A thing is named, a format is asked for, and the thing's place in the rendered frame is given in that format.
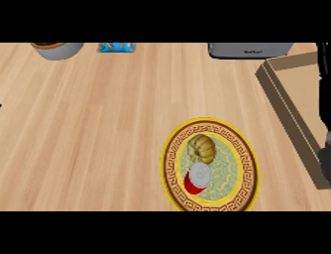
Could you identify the yellow patterned plate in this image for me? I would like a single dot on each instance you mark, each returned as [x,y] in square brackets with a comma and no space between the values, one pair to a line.
[209,164]

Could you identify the red can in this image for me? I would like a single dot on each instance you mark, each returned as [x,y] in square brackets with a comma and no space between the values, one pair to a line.
[197,180]

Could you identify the dark grey appliance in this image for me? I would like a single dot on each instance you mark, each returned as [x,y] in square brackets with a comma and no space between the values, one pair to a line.
[249,50]

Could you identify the grey pot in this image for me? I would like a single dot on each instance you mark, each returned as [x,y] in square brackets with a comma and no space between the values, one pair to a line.
[57,50]

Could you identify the golden bread roll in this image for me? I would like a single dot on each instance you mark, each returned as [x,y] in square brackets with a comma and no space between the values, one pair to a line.
[201,149]

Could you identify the blue packet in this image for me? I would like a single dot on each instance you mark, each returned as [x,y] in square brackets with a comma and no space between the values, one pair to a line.
[117,47]

